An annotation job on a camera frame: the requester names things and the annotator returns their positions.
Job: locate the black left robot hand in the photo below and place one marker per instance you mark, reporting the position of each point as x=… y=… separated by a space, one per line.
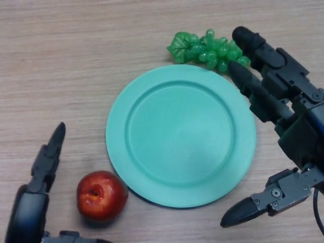
x=27 y=215

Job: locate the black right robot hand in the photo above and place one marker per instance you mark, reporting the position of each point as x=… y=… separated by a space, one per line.
x=301 y=136

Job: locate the red apple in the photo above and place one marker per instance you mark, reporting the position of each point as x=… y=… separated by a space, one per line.
x=103 y=198

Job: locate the green round plate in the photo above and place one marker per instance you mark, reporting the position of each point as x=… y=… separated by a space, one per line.
x=182 y=134

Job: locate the green plastic grape bunch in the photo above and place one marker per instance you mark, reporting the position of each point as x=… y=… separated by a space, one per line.
x=210 y=51

